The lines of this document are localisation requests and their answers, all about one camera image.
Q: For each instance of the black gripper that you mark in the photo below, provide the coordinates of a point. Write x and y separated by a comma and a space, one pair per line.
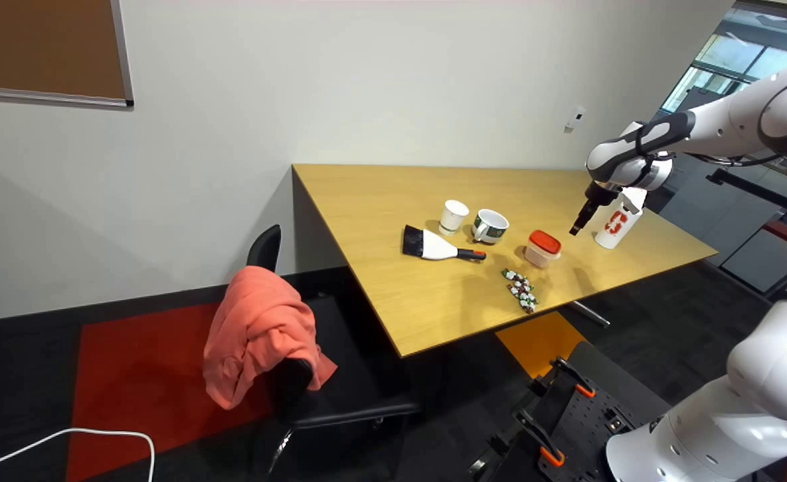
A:
601, 194

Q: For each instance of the red plastic container lid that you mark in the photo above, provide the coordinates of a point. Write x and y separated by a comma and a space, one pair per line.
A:
544, 239

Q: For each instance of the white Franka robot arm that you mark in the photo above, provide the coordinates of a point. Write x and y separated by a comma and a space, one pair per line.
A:
724, 120

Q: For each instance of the white bottle with red logo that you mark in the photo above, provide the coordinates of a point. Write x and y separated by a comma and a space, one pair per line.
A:
619, 227

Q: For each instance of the green white wrapped candy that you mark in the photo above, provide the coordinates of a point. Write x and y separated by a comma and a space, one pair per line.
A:
529, 305
518, 284
526, 288
508, 270
522, 298

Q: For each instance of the white paper cup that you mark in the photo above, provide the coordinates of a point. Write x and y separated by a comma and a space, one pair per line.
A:
454, 217

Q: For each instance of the black orange bar clamp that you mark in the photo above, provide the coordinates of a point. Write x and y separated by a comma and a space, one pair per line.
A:
541, 443
574, 375

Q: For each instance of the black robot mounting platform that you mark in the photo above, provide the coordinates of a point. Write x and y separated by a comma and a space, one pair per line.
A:
581, 424

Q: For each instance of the black office chair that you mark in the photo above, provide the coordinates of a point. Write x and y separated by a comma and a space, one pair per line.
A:
348, 409

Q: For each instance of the pink cloth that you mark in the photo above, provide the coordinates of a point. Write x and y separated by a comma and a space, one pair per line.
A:
263, 334

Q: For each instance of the brown corkboard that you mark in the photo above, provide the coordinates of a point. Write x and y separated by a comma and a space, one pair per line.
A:
42, 44

